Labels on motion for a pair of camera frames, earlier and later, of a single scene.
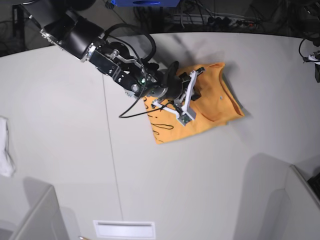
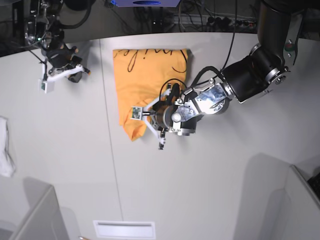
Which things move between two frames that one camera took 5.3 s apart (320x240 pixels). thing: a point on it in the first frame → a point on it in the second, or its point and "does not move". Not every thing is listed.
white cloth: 7,166 does not move
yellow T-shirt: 217,104 → 141,76
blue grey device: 146,3 does not move
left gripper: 177,90 → 60,59
